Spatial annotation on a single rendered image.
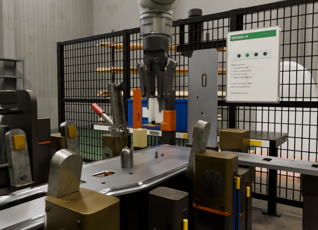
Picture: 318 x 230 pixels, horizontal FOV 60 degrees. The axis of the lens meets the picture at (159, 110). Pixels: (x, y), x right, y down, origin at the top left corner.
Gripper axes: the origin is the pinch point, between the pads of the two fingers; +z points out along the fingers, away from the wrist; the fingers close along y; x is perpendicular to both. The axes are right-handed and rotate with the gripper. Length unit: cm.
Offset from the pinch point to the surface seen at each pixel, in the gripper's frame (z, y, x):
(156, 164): 13.4, 5.3, -6.8
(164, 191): 14.3, 16.2, -19.5
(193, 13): -45, -21, 61
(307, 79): -23, -1, 320
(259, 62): -18, 13, 54
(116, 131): 6.7, -12.9, -2.6
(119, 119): 3.5, -14.2, 0.2
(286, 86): -15, -25, 319
